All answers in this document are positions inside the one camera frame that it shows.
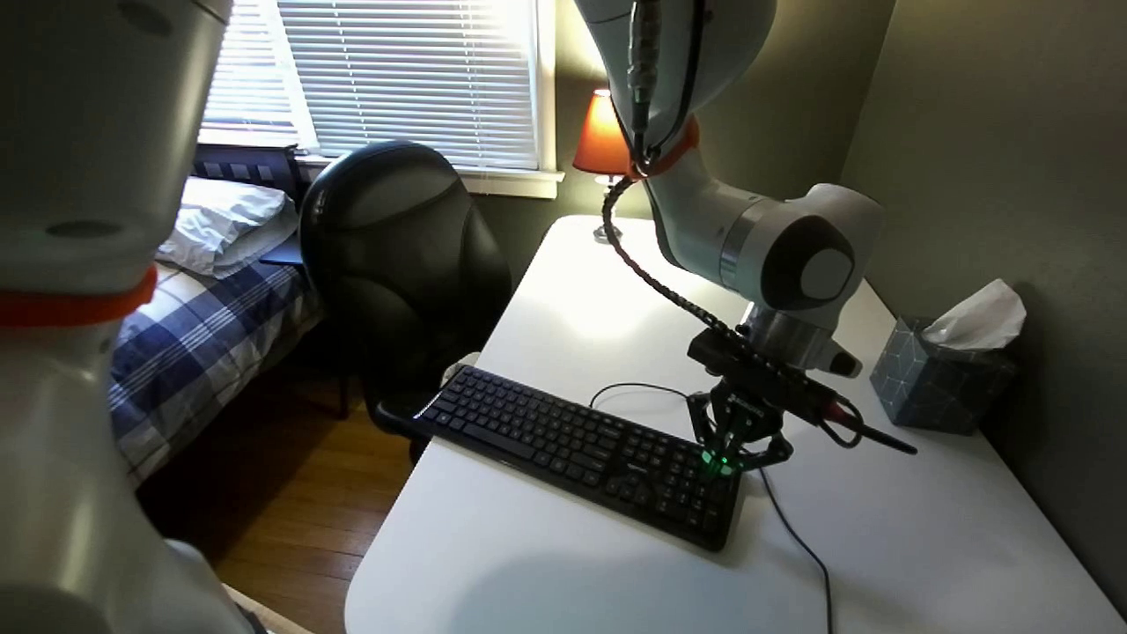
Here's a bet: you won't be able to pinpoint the black keyboard cable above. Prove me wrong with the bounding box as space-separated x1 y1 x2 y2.
585 378 838 634

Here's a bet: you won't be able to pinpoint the orange table lamp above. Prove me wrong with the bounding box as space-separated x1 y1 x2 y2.
574 87 632 209

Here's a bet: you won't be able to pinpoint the bed with plaid blanket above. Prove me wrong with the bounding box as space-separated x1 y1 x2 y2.
109 143 319 486

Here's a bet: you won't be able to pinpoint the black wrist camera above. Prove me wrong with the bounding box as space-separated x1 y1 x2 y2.
686 326 911 453

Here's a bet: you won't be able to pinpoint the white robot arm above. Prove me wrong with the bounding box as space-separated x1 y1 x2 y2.
574 0 877 473

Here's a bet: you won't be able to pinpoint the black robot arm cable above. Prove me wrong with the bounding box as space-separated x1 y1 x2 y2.
598 0 753 345

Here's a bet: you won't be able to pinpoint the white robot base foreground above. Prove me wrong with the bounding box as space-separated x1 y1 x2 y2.
0 0 307 634

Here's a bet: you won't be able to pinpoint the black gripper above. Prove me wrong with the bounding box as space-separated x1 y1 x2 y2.
686 383 794 473

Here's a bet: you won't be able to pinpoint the black computer keyboard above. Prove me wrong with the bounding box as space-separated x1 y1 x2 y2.
416 366 740 554

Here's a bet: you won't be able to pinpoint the grey tissue box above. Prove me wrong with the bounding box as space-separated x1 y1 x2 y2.
871 279 1027 434

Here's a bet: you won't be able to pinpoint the black office chair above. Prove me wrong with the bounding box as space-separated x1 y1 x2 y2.
298 142 515 453

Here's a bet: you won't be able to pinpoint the white window blinds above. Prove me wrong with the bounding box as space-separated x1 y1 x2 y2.
202 0 562 199

